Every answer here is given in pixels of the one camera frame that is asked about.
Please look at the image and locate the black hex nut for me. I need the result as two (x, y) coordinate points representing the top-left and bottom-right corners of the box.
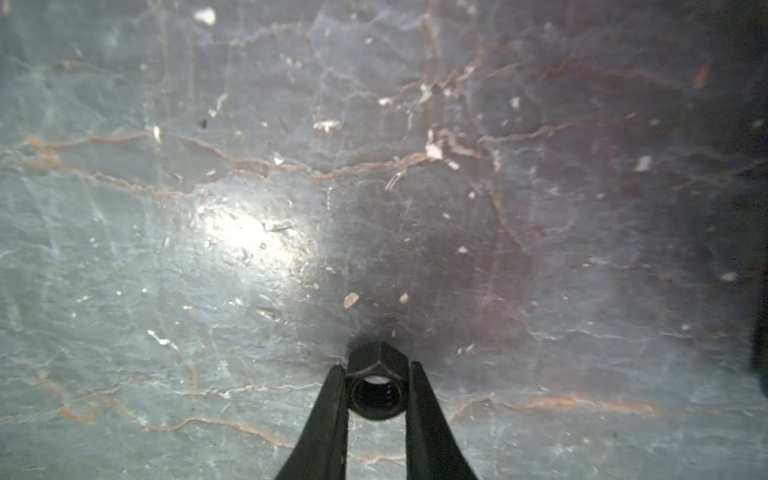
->
(346, 341), (410, 421)

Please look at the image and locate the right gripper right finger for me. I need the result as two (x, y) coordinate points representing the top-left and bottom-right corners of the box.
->
(406, 361), (477, 480)

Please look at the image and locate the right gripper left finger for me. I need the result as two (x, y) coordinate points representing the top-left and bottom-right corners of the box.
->
(276, 365), (349, 480)

